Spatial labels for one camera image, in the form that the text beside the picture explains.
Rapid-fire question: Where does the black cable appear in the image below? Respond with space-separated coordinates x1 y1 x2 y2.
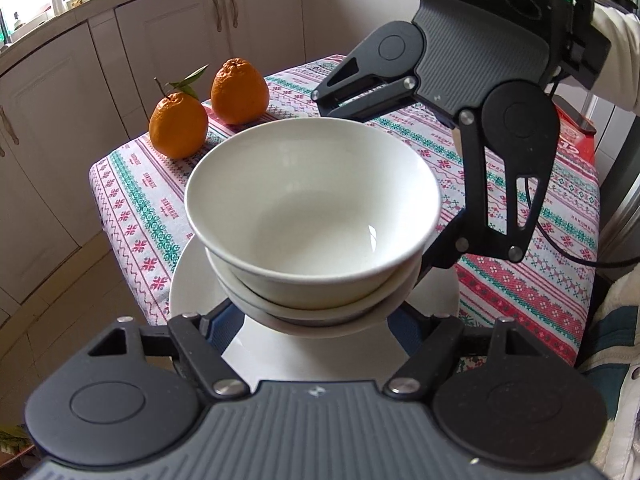
522 175 640 268

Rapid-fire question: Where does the orange without leaf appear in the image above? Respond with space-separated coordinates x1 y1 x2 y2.
210 57 271 126

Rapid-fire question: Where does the red printed gift box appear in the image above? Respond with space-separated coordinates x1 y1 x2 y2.
552 105 598 172

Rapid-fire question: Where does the person's torso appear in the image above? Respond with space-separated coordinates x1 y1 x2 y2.
575 270 640 480

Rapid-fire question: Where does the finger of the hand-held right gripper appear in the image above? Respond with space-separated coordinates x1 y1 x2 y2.
310 35 421 123
420 108 553 272

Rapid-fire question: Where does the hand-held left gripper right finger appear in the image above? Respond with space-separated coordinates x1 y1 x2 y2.
382 305 545 397

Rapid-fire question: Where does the person's right forearm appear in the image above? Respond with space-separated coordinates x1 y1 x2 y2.
592 4 640 111

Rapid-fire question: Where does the black smartphone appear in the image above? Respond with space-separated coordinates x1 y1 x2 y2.
552 95 598 136

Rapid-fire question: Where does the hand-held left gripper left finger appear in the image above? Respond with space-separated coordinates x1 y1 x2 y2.
87 301 251 400

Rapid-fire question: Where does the orange with green leaf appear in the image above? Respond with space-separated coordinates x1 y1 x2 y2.
149 64 211 160

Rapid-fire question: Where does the white floral bowl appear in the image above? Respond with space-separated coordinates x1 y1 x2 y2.
205 247 423 320
184 117 443 306
220 280 417 337

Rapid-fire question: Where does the white fruit-print plate with stain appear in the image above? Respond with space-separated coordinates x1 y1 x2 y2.
169 232 460 382

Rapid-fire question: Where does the patterned red green tablecloth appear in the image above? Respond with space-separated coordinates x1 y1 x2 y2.
89 55 600 367

